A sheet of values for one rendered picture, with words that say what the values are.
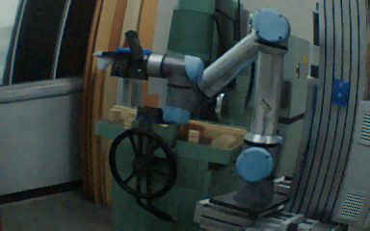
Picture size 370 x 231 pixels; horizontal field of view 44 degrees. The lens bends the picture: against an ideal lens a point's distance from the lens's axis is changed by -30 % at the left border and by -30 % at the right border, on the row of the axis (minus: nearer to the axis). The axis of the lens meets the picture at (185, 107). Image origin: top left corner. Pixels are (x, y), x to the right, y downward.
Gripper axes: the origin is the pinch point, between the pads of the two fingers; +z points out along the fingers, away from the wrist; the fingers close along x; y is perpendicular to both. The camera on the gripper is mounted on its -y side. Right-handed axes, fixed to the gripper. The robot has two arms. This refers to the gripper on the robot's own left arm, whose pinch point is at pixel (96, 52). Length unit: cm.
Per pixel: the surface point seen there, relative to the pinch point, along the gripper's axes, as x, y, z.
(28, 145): 137, 61, 117
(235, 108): 86, 12, -30
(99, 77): 185, 6, 79
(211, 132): 72, 22, -24
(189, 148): 58, 29, -20
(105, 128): 61, 28, 17
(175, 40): 62, -11, -7
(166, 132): 49, 24, -13
